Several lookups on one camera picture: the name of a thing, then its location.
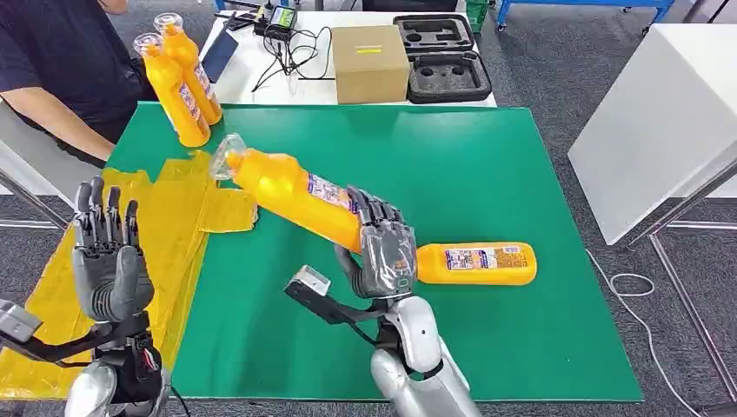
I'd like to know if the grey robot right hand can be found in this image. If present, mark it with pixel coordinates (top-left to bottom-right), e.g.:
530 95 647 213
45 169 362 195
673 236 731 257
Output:
335 185 419 301

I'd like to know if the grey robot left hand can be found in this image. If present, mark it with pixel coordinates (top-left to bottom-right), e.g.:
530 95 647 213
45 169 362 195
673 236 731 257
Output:
71 176 156 323

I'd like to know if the orange drink bottle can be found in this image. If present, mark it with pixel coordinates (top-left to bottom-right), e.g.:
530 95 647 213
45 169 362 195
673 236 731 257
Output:
153 12 224 127
209 133 364 255
132 32 212 149
415 242 538 288

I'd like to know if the yellow plastic sheet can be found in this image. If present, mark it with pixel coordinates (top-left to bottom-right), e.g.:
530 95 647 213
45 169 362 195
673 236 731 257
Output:
0 150 260 401

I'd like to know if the green table mat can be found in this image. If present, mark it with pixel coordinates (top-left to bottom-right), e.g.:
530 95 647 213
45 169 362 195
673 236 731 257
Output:
106 102 644 403

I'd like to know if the steel side table leg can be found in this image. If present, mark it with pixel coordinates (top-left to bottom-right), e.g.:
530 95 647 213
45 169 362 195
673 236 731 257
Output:
0 169 70 230

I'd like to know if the white side table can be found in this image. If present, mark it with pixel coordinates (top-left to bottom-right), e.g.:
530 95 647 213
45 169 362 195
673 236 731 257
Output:
0 100 105 205

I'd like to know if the black foam-lined open case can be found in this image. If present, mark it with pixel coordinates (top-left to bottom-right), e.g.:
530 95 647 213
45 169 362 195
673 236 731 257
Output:
393 13 494 105

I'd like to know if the brown cardboard box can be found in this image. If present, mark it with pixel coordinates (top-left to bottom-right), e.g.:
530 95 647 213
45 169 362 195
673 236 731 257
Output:
330 24 411 105

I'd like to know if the white table with equipment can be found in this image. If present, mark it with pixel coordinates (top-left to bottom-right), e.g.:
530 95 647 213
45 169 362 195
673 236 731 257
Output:
198 10 497 109

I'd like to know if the person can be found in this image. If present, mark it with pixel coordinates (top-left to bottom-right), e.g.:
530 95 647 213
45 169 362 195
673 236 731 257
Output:
0 0 159 171

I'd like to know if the dark blue tablet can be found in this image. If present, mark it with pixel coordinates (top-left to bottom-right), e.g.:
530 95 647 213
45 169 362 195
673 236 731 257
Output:
201 29 240 84

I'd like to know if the green crate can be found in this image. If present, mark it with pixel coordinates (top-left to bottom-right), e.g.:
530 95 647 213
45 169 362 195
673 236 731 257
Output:
465 0 490 33

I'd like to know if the black charger with screen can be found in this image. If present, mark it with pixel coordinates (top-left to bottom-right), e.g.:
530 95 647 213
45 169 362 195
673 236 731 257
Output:
256 5 299 40

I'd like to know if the large white table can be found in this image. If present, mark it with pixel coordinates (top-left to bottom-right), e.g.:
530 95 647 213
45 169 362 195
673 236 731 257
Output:
567 23 737 247

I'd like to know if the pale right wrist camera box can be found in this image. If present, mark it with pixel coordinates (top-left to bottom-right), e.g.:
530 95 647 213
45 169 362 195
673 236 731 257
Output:
284 264 332 301

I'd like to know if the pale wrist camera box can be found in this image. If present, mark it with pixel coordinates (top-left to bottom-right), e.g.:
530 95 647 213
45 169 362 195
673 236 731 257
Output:
0 299 43 343
284 264 332 301

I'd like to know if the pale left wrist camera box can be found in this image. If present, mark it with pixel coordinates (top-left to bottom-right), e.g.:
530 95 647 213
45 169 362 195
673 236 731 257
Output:
0 299 43 343

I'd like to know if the black cable bundle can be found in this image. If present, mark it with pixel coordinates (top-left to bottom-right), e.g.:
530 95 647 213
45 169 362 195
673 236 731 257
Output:
251 27 336 93

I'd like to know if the white floor cable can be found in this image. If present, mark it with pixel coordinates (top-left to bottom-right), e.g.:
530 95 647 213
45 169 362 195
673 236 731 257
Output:
585 248 704 417

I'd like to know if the steel table leg frame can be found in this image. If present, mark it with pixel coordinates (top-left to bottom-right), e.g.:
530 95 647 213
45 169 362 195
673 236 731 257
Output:
624 158 737 398

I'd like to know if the blue metal frame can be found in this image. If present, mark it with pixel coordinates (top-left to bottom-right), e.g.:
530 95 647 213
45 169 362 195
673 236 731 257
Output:
495 0 676 31

